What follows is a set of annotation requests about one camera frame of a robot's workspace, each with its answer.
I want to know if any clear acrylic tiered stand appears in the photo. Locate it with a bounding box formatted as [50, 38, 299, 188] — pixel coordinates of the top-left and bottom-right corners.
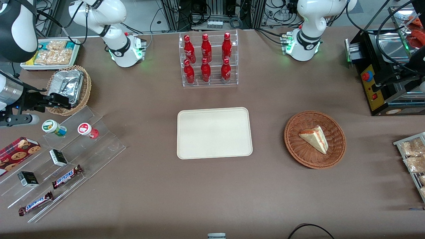
[0, 106, 127, 223]

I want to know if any large clear cracker bag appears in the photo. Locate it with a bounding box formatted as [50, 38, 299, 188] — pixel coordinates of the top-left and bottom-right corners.
[37, 49, 73, 65]

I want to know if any red gum bottle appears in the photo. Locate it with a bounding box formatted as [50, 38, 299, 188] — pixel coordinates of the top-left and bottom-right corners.
[78, 122, 99, 139]

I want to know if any clear bag of crackers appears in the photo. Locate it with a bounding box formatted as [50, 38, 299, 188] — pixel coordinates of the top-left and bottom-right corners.
[403, 156, 425, 173]
[399, 138, 425, 156]

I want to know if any red cola bottle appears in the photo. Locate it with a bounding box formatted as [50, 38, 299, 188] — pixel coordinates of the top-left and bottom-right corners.
[184, 59, 195, 84]
[184, 35, 196, 63]
[221, 57, 231, 82]
[201, 57, 212, 83]
[201, 33, 212, 63]
[222, 32, 232, 61]

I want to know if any cream plastic tray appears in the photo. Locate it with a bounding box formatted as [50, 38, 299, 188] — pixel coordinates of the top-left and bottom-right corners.
[177, 107, 253, 160]

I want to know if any black heating machine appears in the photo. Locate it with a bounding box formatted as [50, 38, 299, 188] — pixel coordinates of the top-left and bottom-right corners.
[344, 0, 425, 117]

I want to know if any silver foil container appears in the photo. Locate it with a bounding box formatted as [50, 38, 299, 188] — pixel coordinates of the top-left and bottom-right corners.
[48, 70, 84, 107]

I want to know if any brown snickers bar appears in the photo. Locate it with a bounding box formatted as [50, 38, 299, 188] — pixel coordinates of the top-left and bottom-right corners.
[18, 191, 54, 216]
[52, 165, 83, 190]

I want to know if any red cookie box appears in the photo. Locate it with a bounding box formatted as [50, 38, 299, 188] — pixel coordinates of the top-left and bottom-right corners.
[0, 137, 42, 176]

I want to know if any clear acrylic bottle rack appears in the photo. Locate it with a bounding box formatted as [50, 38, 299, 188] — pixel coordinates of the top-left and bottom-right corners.
[179, 29, 239, 87]

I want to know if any small black box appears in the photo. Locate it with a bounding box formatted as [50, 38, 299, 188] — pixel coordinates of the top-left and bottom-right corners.
[49, 149, 68, 167]
[17, 171, 39, 188]

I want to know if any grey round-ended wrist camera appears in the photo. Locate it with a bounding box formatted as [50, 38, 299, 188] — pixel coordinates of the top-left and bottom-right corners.
[0, 114, 40, 127]

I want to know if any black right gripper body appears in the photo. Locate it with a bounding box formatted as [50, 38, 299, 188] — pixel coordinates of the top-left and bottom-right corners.
[20, 91, 51, 113]

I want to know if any brown wicker basket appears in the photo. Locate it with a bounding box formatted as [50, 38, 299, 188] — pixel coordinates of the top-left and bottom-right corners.
[284, 111, 347, 170]

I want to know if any small clear cracker bag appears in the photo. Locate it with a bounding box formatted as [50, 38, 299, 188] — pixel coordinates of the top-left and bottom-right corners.
[46, 40, 67, 51]

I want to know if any tan wicker basket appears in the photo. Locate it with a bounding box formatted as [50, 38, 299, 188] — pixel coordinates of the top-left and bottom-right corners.
[44, 65, 92, 116]

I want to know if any white snack tray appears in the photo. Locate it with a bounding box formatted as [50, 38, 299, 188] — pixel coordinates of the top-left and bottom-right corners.
[20, 39, 81, 71]

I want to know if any wrapped triangle sandwich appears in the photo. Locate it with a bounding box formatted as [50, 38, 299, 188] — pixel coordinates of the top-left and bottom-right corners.
[298, 125, 329, 155]

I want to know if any black looped cable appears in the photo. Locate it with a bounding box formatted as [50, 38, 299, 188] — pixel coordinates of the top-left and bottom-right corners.
[287, 223, 336, 239]

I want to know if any aluminium frame post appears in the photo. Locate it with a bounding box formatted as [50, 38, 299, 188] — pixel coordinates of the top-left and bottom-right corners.
[35, 0, 62, 38]

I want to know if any grey wire rack tray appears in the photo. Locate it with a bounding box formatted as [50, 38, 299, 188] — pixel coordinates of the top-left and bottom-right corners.
[393, 132, 425, 203]

